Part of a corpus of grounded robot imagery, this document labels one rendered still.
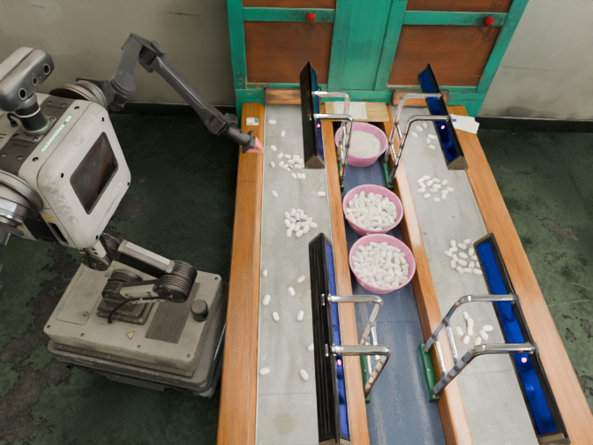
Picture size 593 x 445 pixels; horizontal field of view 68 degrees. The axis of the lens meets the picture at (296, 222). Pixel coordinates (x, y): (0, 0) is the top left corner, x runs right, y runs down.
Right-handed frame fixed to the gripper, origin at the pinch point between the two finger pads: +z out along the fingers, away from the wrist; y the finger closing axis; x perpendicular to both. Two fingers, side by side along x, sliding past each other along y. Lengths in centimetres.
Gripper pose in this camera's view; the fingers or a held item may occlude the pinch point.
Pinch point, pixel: (262, 151)
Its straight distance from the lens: 201.3
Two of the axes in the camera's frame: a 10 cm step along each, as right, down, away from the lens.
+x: -6.6, 4.7, 5.9
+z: 7.5, 4.0, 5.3
